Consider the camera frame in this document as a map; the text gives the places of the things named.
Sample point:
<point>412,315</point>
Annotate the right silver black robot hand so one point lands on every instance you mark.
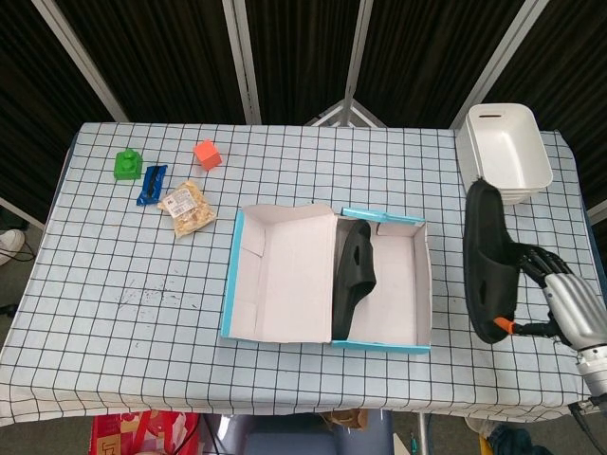
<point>578,313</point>

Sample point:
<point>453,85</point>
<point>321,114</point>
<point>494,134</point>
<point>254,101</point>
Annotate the black rubber slipper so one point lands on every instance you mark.
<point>483,237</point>
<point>351,284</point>

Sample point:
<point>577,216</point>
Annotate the light blue cardboard shoe box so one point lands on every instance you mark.
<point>294,279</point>

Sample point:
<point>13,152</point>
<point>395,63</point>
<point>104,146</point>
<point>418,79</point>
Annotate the red patterned bag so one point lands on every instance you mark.
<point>142,433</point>

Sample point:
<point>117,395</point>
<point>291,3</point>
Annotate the white blue grid tablecloth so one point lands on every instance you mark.
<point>118,284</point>

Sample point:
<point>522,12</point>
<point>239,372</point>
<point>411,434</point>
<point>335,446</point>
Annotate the white screen base bar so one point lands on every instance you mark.
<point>600,208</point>
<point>19,213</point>

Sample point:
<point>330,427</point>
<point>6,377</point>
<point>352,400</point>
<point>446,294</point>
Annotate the white plastic basket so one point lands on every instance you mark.
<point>514,199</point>
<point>507,147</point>

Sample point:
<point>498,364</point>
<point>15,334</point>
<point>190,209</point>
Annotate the blue denim trouser leg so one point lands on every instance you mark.
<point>512,441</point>

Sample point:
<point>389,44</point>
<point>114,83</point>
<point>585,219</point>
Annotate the white sneaker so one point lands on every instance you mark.
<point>479,424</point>

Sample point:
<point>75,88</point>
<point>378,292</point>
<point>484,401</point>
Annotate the white table leg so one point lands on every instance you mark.
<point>421,436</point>

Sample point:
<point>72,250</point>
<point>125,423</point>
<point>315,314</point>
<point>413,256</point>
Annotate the black pleated screen panel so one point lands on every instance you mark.
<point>427,57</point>
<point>28,95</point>
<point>156,57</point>
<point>303,57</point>
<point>569,71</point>

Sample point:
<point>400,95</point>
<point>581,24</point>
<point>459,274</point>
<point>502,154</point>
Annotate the brown paper bag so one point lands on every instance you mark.
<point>346,418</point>

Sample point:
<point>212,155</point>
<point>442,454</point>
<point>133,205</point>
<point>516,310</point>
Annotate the dark blue chair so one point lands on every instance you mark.
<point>294,441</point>

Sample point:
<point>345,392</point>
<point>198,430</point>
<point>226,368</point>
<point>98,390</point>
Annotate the white triangular screen foot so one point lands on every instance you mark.
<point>332,114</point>

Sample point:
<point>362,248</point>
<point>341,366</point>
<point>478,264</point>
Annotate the clear bag of beige snacks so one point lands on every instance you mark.
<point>189,211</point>

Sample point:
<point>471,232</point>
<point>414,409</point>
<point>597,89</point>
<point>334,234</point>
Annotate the orange cube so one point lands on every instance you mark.
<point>208,154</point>

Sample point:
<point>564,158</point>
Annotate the blue snack wrapper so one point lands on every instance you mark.
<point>149,187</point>

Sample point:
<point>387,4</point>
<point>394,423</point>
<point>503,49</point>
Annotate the green toy building block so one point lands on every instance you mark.
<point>127,166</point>

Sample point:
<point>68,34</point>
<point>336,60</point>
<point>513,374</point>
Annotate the white screen frame post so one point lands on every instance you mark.
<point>493,61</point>
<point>242,61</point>
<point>80,61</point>
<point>356,52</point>

